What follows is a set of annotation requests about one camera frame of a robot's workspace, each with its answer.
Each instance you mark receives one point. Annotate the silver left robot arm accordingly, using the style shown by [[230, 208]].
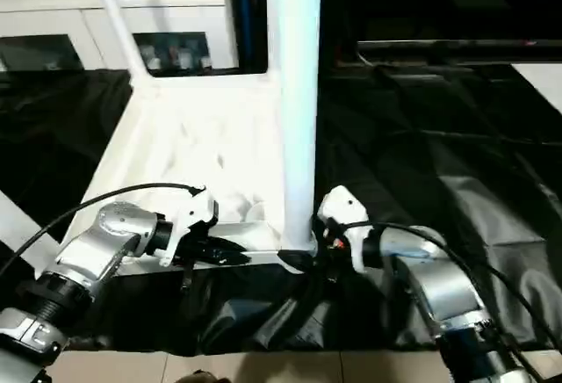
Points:
[[97, 242]]

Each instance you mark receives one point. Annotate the black plastic table mat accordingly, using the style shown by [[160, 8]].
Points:
[[457, 181]]

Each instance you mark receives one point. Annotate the white plastic table leg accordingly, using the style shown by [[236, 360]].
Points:
[[114, 14], [18, 220], [294, 93]]

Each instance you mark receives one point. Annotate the white plastic table top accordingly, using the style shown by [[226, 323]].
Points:
[[202, 137]]

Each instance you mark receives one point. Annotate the black flat bar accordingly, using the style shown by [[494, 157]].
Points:
[[457, 47]]

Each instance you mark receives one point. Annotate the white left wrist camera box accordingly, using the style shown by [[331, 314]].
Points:
[[193, 212]]

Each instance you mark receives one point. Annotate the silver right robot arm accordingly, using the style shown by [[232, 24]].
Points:
[[439, 286]]

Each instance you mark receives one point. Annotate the white flat board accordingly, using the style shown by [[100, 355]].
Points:
[[540, 80]]

